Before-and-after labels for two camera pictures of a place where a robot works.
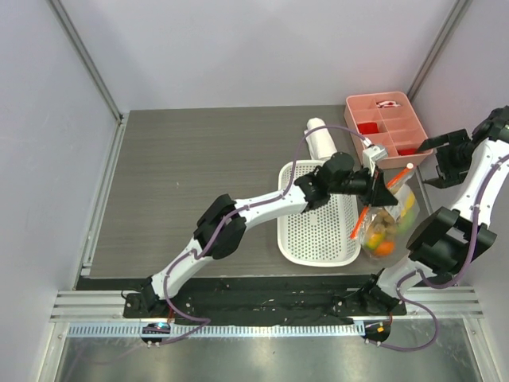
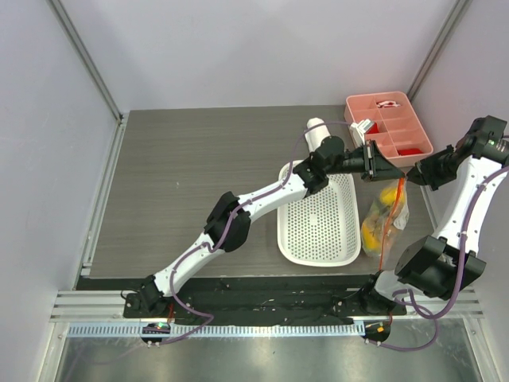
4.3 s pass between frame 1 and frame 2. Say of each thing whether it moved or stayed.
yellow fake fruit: moved
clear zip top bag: moved
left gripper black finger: moved
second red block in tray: stayed
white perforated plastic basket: stayed
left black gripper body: moved
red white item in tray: stayed
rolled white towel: stayed
